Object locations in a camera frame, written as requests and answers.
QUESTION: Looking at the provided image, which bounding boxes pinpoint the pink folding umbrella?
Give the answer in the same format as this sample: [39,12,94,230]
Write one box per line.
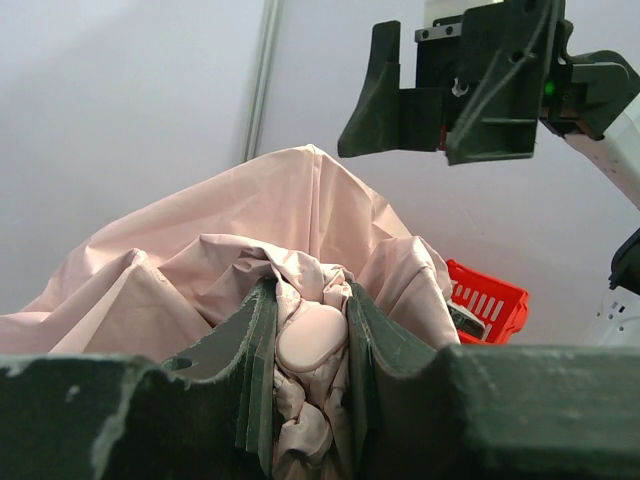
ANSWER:
[1,145,458,479]

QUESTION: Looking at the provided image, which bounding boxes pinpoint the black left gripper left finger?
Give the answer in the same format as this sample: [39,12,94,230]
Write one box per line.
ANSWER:
[1,279,277,479]

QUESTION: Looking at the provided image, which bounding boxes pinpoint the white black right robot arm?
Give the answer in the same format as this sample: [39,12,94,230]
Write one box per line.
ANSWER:
[337,1,639,204]

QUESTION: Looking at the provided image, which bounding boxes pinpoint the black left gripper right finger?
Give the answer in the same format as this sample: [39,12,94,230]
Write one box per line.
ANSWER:
[347,285,639,479]

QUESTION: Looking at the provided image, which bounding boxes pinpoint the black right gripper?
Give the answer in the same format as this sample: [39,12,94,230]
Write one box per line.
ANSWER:
[337,1,560,165]

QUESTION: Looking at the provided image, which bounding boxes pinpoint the red plastic basket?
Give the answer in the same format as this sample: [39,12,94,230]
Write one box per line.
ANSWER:
[446,259,530,345]

